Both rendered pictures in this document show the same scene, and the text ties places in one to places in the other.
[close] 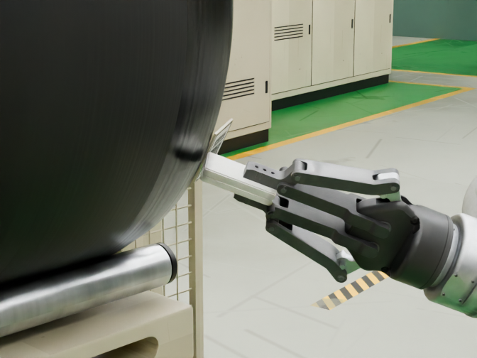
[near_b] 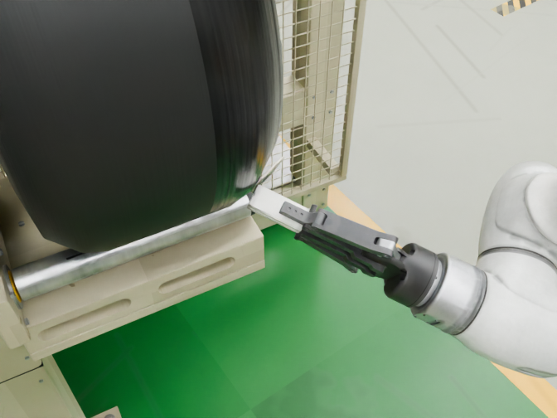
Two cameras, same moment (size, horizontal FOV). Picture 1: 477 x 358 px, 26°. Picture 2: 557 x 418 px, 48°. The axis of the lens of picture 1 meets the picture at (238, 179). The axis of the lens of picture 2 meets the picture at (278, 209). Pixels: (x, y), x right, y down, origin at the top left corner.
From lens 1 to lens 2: 59 cm
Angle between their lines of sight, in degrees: 38
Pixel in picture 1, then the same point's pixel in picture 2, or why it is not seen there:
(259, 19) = not seen: outside the picture
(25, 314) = (133, 256)
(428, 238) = (409, 287)
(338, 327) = (503, 34)
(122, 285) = (209, 227)
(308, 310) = (487, 14)
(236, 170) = (275, 205)
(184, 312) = (256, 240)
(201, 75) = (235, 167)
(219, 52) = (254, 148)
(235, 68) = not seen: outside the picture
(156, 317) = (233, 246)
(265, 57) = not seen: outside the picture
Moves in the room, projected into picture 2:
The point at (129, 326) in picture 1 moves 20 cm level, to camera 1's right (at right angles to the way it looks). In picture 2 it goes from (210, 255) to (346, 292)
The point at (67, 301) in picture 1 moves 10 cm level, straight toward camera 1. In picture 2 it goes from (165, 244) to (143, 304)
